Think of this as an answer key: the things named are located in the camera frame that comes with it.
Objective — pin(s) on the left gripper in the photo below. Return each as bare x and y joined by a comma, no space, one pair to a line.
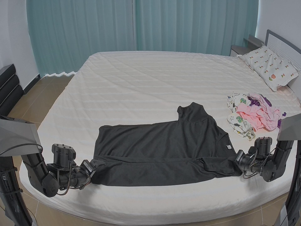
83,173

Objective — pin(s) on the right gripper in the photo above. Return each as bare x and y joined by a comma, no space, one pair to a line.
245,162

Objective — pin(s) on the black T-shirt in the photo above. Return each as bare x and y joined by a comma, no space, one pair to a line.
152,145

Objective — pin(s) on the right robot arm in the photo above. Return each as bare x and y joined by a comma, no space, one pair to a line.
289,128

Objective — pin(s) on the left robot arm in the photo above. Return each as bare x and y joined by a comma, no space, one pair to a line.
14,133

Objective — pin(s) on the pile of clothes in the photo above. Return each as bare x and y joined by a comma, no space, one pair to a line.
254,116

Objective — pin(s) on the bed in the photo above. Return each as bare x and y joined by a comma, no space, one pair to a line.
152,79

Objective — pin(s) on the white printed pillow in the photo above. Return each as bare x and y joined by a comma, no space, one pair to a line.
268,62

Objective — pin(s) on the black chest of drawers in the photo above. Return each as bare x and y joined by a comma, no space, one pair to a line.
9,93

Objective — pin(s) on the grey bedside table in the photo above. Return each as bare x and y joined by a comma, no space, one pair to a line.
237,49

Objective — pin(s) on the blue-green curtain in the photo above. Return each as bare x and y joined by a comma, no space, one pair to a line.
82,32
199,20

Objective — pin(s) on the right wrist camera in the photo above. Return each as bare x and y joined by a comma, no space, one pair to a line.
263,146

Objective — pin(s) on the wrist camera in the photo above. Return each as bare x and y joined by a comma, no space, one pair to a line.
63,154
263,146

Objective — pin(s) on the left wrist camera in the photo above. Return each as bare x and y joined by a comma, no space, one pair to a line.
63,154

